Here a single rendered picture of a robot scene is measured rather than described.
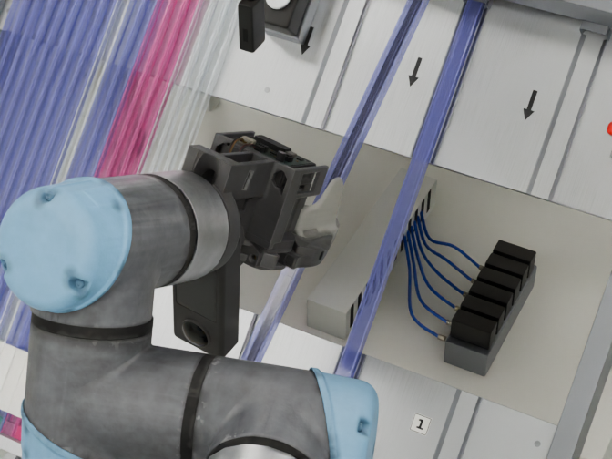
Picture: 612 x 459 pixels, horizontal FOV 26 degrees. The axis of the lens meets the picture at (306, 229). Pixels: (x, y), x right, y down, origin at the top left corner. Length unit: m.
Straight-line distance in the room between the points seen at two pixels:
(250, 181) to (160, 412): 0.20
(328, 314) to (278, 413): 0.72
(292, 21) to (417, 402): 0.36
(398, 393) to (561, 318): 0.42
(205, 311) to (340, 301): 0.54
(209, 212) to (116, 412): 0.15
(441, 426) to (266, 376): 0.39
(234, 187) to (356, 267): 0.64
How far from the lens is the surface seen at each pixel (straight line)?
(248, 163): 0.90
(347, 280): 1.51
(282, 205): 0.93
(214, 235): 0.86
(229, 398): 0.79
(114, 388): 0.81
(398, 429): 1.17
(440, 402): 1.17
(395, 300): 1.55
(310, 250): 0.98
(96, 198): 0.78
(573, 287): 1.60
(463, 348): 1.46
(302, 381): 0.80
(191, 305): 0.97
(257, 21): 1.09
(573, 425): 1.14
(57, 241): 0.77
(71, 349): 0.80
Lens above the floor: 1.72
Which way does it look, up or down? 42 degrees down
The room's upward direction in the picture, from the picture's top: straight up
